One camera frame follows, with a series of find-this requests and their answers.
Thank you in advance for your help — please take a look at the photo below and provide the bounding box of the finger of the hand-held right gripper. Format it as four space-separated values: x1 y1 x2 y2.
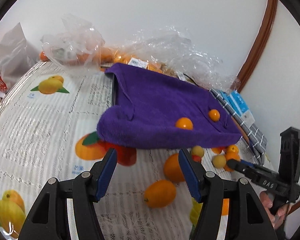
239 159 260 168
226 159 262 180

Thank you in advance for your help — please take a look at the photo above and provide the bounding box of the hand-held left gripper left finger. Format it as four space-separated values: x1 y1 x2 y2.
17 148 118 240

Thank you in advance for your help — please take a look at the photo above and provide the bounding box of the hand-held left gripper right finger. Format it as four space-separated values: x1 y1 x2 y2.
178 148 278 240

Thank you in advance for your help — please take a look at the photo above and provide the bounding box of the large orange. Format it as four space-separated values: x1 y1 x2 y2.
163 153 186 183

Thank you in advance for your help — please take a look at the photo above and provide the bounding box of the small yellow plum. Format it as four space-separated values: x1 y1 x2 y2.
191 145 205 157
213 154 227 168

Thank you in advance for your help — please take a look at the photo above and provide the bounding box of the oval orange citrus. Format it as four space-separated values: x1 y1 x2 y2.
143 179 177 208

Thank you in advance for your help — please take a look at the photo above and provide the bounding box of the purple towel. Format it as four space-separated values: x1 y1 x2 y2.
96 63 243 150

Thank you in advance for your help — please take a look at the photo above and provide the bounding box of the person's right hand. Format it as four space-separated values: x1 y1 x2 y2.
260 191 293 230

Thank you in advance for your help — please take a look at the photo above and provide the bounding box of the grey checked cloth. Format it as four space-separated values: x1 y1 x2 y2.
210 89 268 159

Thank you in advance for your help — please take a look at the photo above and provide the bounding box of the brown wooden skirting board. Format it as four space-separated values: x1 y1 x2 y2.
289 192 300 217

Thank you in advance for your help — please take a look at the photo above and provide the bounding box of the blue tissue packet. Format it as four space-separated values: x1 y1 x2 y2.
221 91 254 128

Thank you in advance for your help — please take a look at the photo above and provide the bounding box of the white printed tablecloth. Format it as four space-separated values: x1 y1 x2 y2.
0 61 278 240

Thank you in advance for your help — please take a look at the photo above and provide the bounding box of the pile of bagged oranges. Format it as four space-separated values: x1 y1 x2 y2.
39 45 165 74

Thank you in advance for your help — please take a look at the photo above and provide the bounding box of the clear plastic bag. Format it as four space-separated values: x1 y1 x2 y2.
41 14 105 67
112 26 240 92

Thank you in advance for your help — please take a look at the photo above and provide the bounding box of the white plastic bag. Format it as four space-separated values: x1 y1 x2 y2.
0 22 38 98

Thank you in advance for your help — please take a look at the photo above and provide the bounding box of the brown wooden door frame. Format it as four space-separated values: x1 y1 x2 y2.
236 0 278 93

